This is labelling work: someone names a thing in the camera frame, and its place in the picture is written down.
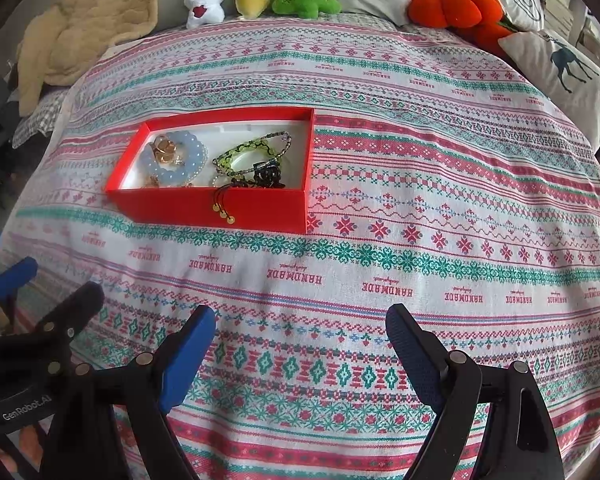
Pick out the red cardboard box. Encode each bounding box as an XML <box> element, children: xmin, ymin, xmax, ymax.
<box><xmin>105</xmin><ymin>106</ymin><xmax>316</xmax><ymax>235</ymax></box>

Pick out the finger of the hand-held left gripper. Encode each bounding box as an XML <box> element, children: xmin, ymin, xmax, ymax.
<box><xmin>0</xmin><ymin>257</ymin><xmax>39</xmax><ymax>335</ymax></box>
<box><xmin>0</xmin><ymin>281</ymin><xmax>106</xmax><ymax>397</ymax></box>

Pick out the grey checkered bed sheet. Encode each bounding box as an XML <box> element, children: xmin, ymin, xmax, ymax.
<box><xmin>12</xmin><ymin>86</ymin><xmax>77</xmax><ymax>149</ymax></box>

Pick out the deer print pillow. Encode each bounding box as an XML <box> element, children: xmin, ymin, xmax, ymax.
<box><xmin>497</xmin><ymin>29</ymin><xmax>600</xmax><ymax>127</ymax></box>

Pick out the orange pumpkin plush toy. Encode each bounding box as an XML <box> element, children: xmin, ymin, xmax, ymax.
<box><xmin>404</xmin><ymin>0</ymin><xmax>517</xmax><ymax>57</ymax></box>

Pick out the green bead bracelet with tassel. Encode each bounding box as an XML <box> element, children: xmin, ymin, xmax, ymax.
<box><xmin>210</xmin><ymin>139</ymin><xmax>274</xmax><ymax>225</ymax></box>

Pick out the black flower ornament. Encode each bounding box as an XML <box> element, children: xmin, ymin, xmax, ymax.
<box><xmin>252</xmin><ymin>162</ymin><xmax>287</xmax><ymax>191</ymax></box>

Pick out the gold hoop bangle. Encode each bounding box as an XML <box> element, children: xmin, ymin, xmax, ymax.
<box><xmin>152</xmin><ymin>135</ymin><xmax>187</xmax><ymax>167</ymax></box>

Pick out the thin multicolour seed bead bracelet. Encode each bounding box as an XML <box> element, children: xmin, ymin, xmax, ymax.
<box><xmin>214</xmin><ymin>130</ymin><xmax>292</xmax><ymax>179</ymax></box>

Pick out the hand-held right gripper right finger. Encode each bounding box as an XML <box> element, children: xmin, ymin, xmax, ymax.
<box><xmin>385</xmin><ymin>303</ymin><xmax>567</xmax><ymax>480</ymax></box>

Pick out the beige quilted blanket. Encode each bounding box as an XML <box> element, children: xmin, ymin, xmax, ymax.
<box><xmin>17</xmin><ymin>0</ymin><xmax>182</xmax><ymax>117</ymax></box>

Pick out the patterned red green white blanket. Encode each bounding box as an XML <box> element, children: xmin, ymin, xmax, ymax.
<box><xmin>0</xmin><ymin>11</ymin><xmax>600</xmax><ymax>480</ymax></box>

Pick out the blue bead bracelet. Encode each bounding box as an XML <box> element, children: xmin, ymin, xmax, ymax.
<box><xmin>137</xmin><ymin>130</ymin><xmax>209</xmax><ymax>189</ymax></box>

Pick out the white rabbit plush toy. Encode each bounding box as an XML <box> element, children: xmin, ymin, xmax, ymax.
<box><xmin>185</xmin><ymin>0</ymin><xmax>229</xmax><ymax>30</ymax></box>

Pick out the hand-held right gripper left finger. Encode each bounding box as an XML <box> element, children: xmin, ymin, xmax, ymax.
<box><xmin>45</xmin><ymin>305</ymin><xmax>217</xmax><ymax>480</ymax></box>

